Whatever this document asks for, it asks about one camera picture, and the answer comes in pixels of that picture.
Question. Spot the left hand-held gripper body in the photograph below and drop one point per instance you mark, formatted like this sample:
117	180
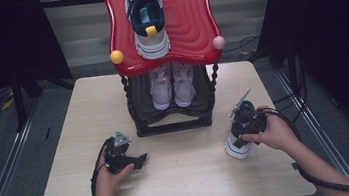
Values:
117	158

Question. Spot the person's left hand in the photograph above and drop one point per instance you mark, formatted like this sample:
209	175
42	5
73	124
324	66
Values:
106	185

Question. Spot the black metal stand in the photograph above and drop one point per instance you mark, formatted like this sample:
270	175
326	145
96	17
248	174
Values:
19	107

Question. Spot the small black tape strip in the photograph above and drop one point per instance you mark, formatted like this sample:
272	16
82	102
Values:
47	133

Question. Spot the red and black shoe rack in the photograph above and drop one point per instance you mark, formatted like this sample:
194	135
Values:
186	19

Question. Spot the person's right hand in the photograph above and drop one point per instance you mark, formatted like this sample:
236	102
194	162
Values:
277	132

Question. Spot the yellow item on floor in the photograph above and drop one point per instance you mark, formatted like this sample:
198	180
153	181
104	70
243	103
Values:
7	104

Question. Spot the purple jelly sandal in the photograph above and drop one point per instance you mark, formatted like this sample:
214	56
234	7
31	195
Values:
184	90
161	92

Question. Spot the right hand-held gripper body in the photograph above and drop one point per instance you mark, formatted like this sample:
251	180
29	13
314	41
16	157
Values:
249	122

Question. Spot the navy and white sneaker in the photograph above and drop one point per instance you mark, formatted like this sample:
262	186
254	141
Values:
152	43
236	151

